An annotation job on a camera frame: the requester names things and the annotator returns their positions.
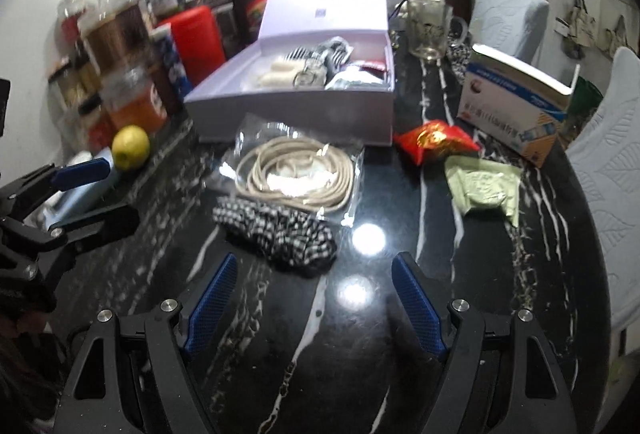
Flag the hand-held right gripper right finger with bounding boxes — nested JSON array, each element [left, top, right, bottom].
[[391, 251, 581, 434]]

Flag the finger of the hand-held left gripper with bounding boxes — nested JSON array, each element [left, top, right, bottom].
[[47, 203, 141, 248], [0, 157, 112, 217]]

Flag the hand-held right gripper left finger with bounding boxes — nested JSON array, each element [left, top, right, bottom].
[[60, 251, 240, 434]]

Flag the black white checkered cloth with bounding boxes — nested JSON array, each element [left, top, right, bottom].
[[212, 197, 337, 277]]

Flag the pale green packet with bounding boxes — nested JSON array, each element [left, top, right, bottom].
[[445, 157, 523, 227]]

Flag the bagged beige cable coil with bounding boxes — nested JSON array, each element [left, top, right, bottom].
[[220, 114, 366, 227]]

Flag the red gold foil packet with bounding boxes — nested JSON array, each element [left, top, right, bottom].
[[395, 121, 481, 165]]

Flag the silver foil packet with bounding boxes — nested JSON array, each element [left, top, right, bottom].
[[325, 67, 391, 91]]

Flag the red labelled snack packet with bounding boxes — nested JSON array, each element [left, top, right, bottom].
[[350, 54, 391, 82]]

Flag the black white patterned hair tie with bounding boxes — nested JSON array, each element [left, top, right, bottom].
[[320, 37, 353, 75]]

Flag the lavender gift box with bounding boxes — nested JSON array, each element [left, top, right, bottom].
[[184, 0, 396, 147]]

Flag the light blue case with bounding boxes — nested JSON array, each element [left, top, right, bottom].
[[50, 147, 121, 225]]

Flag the yellow lemon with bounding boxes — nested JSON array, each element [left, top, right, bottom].
[[111, 124, 151, 171]]

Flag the cluster of clear food jars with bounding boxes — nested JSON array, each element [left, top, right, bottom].
[[47, 0, 181, 150]]

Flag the blue tablet tube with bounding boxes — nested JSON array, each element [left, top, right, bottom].
[[152, 27, 193, 98]]

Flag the red cylinder can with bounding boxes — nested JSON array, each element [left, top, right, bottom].
[[170, 6, 228, 75]]

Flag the white blue carton box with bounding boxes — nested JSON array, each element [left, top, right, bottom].
[[457, 43, 581, 170]]

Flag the chair with light blue cover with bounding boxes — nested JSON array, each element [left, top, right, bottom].
[[567, 47, 640, 330], [470, 0, 550, 65]]

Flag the dark green bag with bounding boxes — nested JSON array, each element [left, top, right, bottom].
[[570, 77, 606, 130]]

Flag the glass mug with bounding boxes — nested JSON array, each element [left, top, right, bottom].
[[405, 0, 471, 61]]

